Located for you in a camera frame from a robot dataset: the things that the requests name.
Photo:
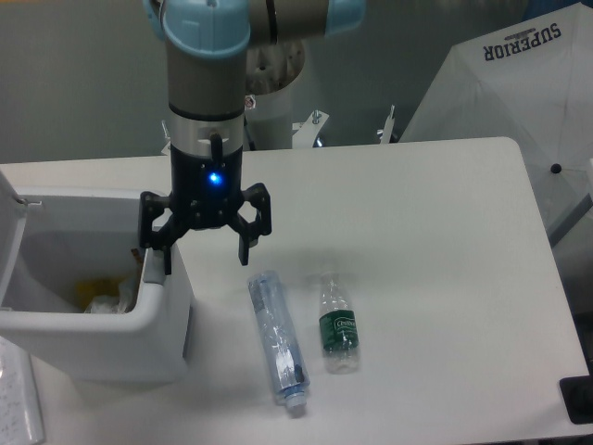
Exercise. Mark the clear bottle green label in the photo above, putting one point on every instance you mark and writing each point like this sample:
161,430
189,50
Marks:
338,327

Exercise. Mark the white metal base frame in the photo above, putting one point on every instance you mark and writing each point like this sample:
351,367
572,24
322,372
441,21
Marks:
264,135

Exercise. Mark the black device at table edge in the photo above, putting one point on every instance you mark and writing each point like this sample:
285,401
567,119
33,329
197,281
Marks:
577,395

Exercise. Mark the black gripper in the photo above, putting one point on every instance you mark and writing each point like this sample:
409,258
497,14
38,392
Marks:
206,168

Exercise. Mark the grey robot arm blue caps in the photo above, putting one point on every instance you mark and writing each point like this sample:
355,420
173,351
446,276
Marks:
206,45

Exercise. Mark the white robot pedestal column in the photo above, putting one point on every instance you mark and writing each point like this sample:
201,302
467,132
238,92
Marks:
271,73

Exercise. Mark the white paper sheet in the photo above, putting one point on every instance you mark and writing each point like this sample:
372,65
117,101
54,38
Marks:
21,415

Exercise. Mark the white push-lid trash can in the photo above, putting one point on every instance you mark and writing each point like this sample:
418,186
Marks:
52,238

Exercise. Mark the crumpled white trash in bin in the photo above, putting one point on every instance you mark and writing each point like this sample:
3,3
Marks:
110,305

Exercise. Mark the crushed clear blue bottle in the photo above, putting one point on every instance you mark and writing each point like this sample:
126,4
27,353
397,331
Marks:
278,338

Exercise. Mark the yellow trash in bin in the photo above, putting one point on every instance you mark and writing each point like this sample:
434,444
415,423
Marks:
87,290

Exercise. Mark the white umbrella with lettering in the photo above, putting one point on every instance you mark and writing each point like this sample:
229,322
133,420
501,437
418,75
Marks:
531,82

